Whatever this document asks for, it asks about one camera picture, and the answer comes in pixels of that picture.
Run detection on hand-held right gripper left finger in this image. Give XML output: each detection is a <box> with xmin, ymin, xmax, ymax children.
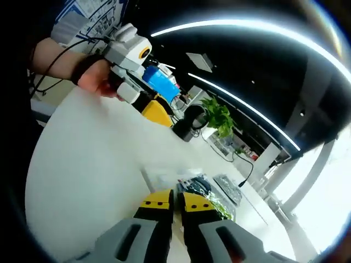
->
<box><xmin>73</xmin><ymin>188</ymin><xmax>175</xmax><ymax>263</ymax></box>

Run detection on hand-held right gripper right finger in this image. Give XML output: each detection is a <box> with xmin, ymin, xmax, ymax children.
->
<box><xmin>178</xmin><ymin>191</ymin><xmax>294</xmax><ymax>263</ymax></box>

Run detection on black yellow sheet goods packet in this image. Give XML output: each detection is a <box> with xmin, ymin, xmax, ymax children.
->
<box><xmin>175</xmin><ymin>174</ymin><xmax>238</xmax><ymax>222</ymax></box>

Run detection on person's left hand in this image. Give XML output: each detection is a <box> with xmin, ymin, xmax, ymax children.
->
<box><xmin>78</xmin><ymin>59</ymin><xmax>121</xmax><ymax>99</ymax></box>

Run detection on blue plastic crate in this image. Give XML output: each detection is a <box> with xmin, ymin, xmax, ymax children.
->
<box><xmin>142</xmin><ymin>65</ymin><xmax>180</xmax><ymax>101</ymax></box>

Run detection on black barcode scanner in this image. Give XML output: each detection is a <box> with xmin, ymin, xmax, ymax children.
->
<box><xmin>172</xmin><ymin>104</ymin><xmax>210</xmax><ymax>142</ymax></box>

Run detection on white ceiling vent panel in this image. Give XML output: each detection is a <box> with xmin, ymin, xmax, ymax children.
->
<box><xmin>185</xmin><ymin>52</ymin><xmax>214</xmax><ymax>73</ymax></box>

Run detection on potted green plant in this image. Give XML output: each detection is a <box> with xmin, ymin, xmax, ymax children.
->
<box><xmin>200</xmin><ymin>97</ymin><xmax>238</xmax><ymax>140</ymax></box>

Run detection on long ceiling light strip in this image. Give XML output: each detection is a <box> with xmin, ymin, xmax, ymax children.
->
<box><xmin>150</xmin><ymin>19</ymin><xmax>351</xmax><ymax>72</ymax></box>
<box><xmin>188</xmin><ymin>72</ymin><xmax>302</xmax><ymax>151</ymax></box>

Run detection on person's dark top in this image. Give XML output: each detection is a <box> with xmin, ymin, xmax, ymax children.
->
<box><xmin>24</xmin><ymin>0</ymin><xmax>60</xmax><ymax>83</ymax></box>

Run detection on white square pillar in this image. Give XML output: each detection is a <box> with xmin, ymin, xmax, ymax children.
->
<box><xmin>259</xmin><ymin>142</ymin><xmax>285</xmax><ymax>179</ymax></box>

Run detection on large bright window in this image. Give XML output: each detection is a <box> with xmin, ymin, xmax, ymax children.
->
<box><xmin>274</xmin><ymin>131</ymin><xmax>351</xmax><ymax>253</ymax></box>

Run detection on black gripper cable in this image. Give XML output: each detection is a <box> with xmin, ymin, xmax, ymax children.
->
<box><xmin>29</xmin><ymin>35</ymin><xmax>116</xmax><ymax>95</ymax></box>

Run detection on blue white wall poster boards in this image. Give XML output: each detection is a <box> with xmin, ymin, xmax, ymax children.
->
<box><xmin>50</xmin><ymin>0</ymin><xmax>129</xmax><ymax>55</ymax></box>

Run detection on black wrist strap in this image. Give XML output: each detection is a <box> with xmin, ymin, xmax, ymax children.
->
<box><xmin>71</xmin><ymin>55</ymin><xmax>95</xmax><ymax>86</ymax></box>

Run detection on black plug power cable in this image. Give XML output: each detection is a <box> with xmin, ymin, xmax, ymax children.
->
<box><xmin>201</xmin><ymin>131</ymin><xmax>255</xmax><ymax>189</ymax></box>

